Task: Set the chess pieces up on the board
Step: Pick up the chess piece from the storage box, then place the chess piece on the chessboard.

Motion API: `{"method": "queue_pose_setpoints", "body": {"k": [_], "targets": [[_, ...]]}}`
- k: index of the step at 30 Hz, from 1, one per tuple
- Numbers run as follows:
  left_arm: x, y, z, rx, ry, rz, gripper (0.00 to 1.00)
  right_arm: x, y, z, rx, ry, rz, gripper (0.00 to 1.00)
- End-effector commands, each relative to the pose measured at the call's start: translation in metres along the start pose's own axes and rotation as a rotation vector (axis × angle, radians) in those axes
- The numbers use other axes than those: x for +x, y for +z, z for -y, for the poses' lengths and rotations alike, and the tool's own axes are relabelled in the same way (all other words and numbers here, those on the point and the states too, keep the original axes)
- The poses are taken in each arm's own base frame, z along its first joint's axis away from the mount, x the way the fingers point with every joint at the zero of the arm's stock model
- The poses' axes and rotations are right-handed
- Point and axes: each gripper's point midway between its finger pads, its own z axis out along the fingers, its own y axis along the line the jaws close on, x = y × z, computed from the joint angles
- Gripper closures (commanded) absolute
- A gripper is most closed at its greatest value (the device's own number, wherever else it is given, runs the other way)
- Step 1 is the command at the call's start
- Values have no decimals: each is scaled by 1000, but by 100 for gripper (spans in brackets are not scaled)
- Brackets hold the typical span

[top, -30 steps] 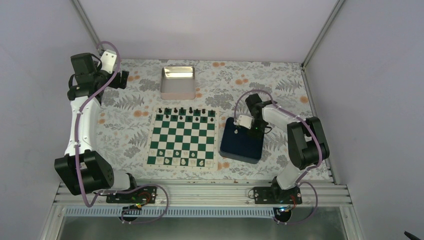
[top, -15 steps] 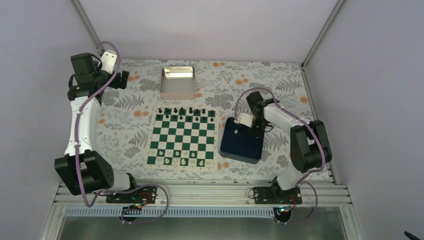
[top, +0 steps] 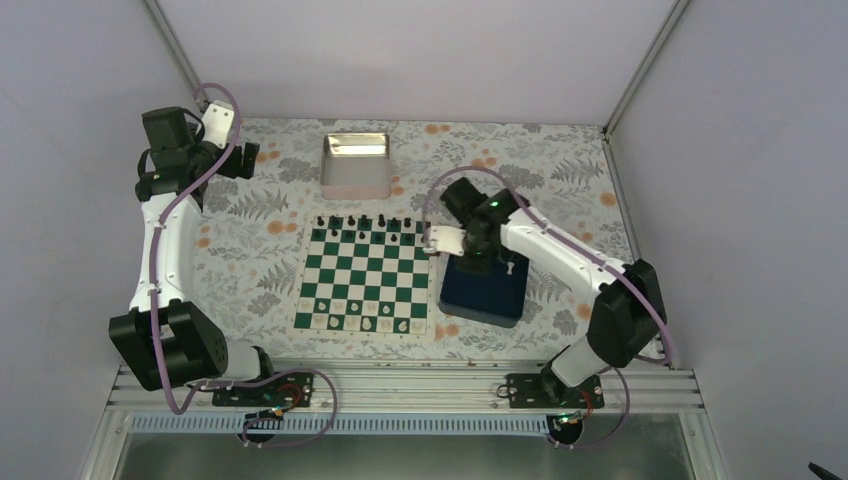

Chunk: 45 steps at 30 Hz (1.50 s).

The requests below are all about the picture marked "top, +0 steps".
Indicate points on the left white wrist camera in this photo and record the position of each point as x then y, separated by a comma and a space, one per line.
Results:
217, 121

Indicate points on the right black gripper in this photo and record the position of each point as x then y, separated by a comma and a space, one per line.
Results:
477, 266

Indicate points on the pink metal tin box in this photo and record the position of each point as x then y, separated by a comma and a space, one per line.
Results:
356, 166

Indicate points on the aluminium frame post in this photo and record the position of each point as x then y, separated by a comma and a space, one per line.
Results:
660, 39
168, 35

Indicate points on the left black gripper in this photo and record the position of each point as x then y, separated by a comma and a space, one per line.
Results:
232, 169

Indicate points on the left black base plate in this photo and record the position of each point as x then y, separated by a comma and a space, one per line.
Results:
292, 390

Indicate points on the floral patterned table mat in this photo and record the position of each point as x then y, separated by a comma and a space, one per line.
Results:
247, 246

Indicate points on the dark blue plastic tray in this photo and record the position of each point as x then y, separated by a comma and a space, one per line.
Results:
495, 299

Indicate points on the aluminium frame post left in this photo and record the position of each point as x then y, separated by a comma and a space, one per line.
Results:
168, 35

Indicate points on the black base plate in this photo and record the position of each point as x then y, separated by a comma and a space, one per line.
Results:
292, 390
533, 391

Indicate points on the green white chess board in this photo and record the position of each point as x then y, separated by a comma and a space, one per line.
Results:
375, 270

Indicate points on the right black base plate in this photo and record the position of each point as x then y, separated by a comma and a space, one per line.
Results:
533, 391

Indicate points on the aluminium frame post right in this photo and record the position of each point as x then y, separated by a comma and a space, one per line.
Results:
660, 39

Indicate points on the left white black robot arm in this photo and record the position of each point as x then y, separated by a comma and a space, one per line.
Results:
163, 327

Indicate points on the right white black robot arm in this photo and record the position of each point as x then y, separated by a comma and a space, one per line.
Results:
626, 309

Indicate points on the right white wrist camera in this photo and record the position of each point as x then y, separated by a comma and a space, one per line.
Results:
444, 239

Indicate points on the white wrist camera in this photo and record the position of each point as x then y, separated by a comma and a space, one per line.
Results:
444, 239
217, 121

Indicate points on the aluminium front rail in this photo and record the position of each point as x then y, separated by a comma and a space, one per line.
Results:
463, 389

